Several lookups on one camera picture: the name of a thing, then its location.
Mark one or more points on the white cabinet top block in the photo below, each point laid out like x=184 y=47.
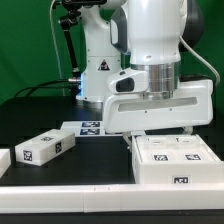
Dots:
x=44 y=147

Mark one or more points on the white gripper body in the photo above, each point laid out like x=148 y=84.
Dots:
x=191 y=105

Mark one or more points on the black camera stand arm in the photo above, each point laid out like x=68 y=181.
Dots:
x=73 y=8

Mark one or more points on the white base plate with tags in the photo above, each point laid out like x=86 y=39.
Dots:
x=86 y=128

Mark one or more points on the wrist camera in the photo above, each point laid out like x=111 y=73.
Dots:
x=128 y=81

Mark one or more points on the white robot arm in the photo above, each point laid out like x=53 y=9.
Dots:
x=133 y=59

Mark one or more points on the white cabinet body box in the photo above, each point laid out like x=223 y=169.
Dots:
x=177 y=170

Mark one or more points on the white front fence rail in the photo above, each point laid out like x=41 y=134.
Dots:
x=109 y=198

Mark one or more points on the white left fence piece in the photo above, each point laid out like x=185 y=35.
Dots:
x=5 y=161

